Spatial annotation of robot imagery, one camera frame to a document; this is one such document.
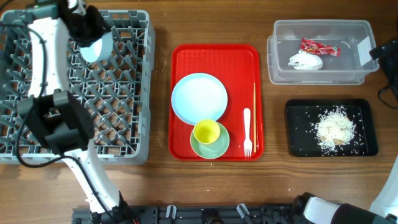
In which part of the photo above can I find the light blue plate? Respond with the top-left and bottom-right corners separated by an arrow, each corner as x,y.
171,73 -> 228,126

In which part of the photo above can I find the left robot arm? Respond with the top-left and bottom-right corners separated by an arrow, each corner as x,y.
17,1 -> 139,223

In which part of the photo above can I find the white label in bin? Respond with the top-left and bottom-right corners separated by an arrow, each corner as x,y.
357,36 -> 372,67

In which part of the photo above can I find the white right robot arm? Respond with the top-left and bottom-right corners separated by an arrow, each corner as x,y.
291,39 -> 397,224

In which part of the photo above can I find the red plastic tray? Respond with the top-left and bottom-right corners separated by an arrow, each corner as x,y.
169,44 -> 264,161

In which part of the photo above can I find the grey dishwasher rack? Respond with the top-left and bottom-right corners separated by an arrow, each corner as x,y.
1,10 -> 155,165

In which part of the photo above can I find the pile of rice waste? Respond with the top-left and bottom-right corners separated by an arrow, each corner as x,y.
305,105 -> 365,156

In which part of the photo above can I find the light blue bowl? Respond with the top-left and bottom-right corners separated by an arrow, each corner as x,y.
80,32 -> 113,63

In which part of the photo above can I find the clear plastic waste bin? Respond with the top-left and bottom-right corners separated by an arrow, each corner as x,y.
267,19 -> 379,85

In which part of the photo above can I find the white tissue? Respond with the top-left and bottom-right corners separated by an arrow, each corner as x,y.
288,50 -> 323,70

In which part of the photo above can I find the green saucer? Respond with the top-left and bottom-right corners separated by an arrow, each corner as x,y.
190,122 -> 230,159

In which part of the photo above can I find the wooden chopstick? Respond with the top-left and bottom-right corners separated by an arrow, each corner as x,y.
253,82 -> 257,154

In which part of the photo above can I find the yellow cup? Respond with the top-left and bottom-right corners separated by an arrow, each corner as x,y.
193,119 -> 221,144

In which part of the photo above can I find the black waste tray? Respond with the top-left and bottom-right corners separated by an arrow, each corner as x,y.
285,99 -> 379,157

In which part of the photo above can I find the red snack wrapper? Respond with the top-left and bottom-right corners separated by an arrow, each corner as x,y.
300,38 -> 341,57

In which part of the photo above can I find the white plastic fork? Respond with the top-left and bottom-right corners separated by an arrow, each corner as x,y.
243,108 -> 252,157

